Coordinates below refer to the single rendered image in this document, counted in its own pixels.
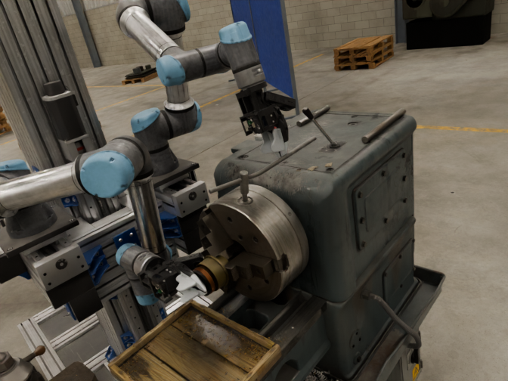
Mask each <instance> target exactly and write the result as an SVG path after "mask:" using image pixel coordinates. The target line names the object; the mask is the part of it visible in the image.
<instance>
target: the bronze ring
mask: <svg viewBox="0 0 508 381"><path fill-rule="evenodd" d="M227 263H229V261H228V260H227V259H226V258H225V257H224V256H220V255H217V256H216V257H214V256H206V257H205V258H204V259H203V261H202V262H201V263H200V264H198V265H197V267H196V268H195V269H194V270H192V272H194V273H195V275H196V276H198V278H199V279H200V280H201V281H202V282H203V283H204V284H205V286H206V291H207V294H206V295H204V296H208V295H209V294H211V293H212V292H214V291H217V290H219V289H220V288H221V287H222V286H226V285H227V284H228V283H229V274H228V271H227V269H226V268H225V265H226V264H227Z"/></svg>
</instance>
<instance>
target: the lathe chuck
mask: <svg viewBox="0 0 508 381"><path fill-rule="evenodd" d="M247 196H248V198H250V199H251V202H250V203H247V204H243V203H240V202H239V199H240V198H242V194H241V193H240V189H238V190H232V191H230V192H229V193H227V194H225V195H224V196H223V197H220V198H219V199H217V200H216V201H215V202H213V203H211V204H209V207H210V209H211V210H212V211H213V212H214V214H215V216H216V217H217V219H218V220H219V221H220V223H221V225H222V226H223V228H224V229H225V230H226V232H227V233H228V235H229V236H230V238H231V239H232V240H234V243H233V244H232V245H231V246H229V247H228V248H227V249H226V250H224V251H223V252H221V253H220V254H219V255H220V256H224V257H225V258H226V259H229V258H230V257H232V254H233V253H241V252H242V251H245V250H246V251H247V252H251V253H255V254H257V255H261V256H265V257H268V258H271V259H276V260H280V259H281V255H282V254H283V255H284V256H285V259H286V263H287V266H286V270H285V271H284V270H282V271H281V272H279V271H275V272H274V273H273V274H272V275H271V276H270V277H269V278H268V279H267V280H264V279H261V278H259V277H255V276H252V277H251V278H250V279H248V280H246V279H243V278H241V277H239V278H238V279H237V284H236V288H235V290H236V291H237V292H239V293H240V294H242V295H244V296H246V297H248V298H250V299H254V300H257V301H262V302H266V301H270V300H272V299H275V298H276V297H277V296H278V295H279V294H280V293H281V292H282V291H283V290H284V289H285V288H286V287H287V286H288V285H290V284H291V283H292V282H293V281H294V280H295V279H296V278H297V277H298V275H299V273H300V271H301V268H302V250H301V246H300V243H299V240H298V237H297V236H296V232H295V231H294V229H293V227H292V225H291V224H290V223H289V221H288V220H287V218H286V217H285V215H284V214H283V213H282V212H281V211H280V210H279V209H278V208H277V207H276V206H275V205H274V204H273V203H272V202H270V201H269V200H267V199H266V198H264V197H263V196H261V195H260V194H257V193H255V192H253V191H250V190H249V193H248V194H247ZM209 207H207V208H205V209H204V210H203V211H202V212H201V214H200V219H202V218H203V217H205V216H206V215H207V214H206V213H205V212H204V211H206V210H207V209H208V208H209ZM200 219H199V220H200Z"/></svg>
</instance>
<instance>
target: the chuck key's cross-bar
mask: <svg viewBox="0 0 508 381"><path fill-rule="evenodd" d="M316 139H317V138H316V137H315V136H313V137H311V138H309V139H308V140H307V141H305V142H304V143H302V144H300V145H299V146H298V147H296V148H294V149H292V150H291V151H290V152H288V153H286V154H285V155H283V156H282V157H280V158H279V159H277V160H275V161H274V162H272V163H271V164H269V165H268V166H266V167H265V168H263V169H261V170H260V171H258V172H256V173H253V174H251V175H248V179H249V180H250V179H252V178H256V177H259V176H260V175H262V174H264V173H265V172H267V171H268V170H269V169H272V168H273V167H275V166H276V165H277V164H279V163H281V162H283V161H284V160H285V159H287V158H288V157H290V156H292V155H293V154H294V153H296V152H298V151H299V150H301V149H302V148H303V147H306V146H307V145H309V144H310V143H311V142H313V141H315V140H316ZM239 183H242V180H241V179H240V178H238V179H236V180H234V181H230V182H228V183H225V184H222V185H219V186H217V187H213V188H211V189H209V193H210V194H212V193H215V192H217V191H220V190H223V189H225V188H227V187H231V186H234V185H236V184H239Z"/></svg>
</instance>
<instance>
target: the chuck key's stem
mask: <svg viewBox="0 0 508 381"><path fill-rule="evenodd" d="M240 179H241V180H242V183H240V193H241V194H242V198H243V199H242V201H243V202H247V201H248V196H247V194H248V193H249V179H248V172H247V171H246V170H242V171H240Z"/></svg>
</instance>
